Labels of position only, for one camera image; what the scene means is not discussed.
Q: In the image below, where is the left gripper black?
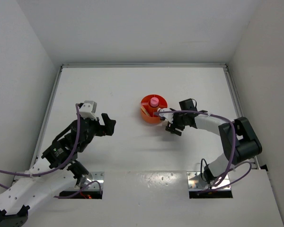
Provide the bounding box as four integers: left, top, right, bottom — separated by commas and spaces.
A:
78, 110, 115, 151

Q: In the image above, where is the pink capped clear tube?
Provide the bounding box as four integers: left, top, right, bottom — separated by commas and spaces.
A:
150, 97, 160, 108

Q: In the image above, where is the yellow thin pen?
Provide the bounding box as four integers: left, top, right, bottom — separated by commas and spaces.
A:
141, 106, 149, 116

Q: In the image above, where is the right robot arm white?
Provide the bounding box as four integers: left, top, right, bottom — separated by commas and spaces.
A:
159, 98, 263, 187

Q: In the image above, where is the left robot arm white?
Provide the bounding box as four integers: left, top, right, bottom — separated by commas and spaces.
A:
0, 113, 116, 227

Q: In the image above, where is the orange round divided container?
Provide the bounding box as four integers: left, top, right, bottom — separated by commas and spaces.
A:
140, 94, 168, 124

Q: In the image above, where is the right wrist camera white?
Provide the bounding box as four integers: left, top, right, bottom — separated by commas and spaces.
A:
158, 108, 174, 123

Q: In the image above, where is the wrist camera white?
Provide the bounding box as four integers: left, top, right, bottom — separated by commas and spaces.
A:
158, 108, 174, 123
79, 100, 97, 120

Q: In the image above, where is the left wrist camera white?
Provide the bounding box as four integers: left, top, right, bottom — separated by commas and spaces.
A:
79, 100, 97, 120

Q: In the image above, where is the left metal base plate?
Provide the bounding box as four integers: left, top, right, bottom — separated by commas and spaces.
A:
78, 172, 104, 191

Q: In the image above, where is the metal base plate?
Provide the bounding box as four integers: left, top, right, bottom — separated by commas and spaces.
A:
186, 171, 231, 192
78, 172, 104, 191

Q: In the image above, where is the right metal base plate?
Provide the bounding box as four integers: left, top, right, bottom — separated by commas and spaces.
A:
186, 171, 231, 192

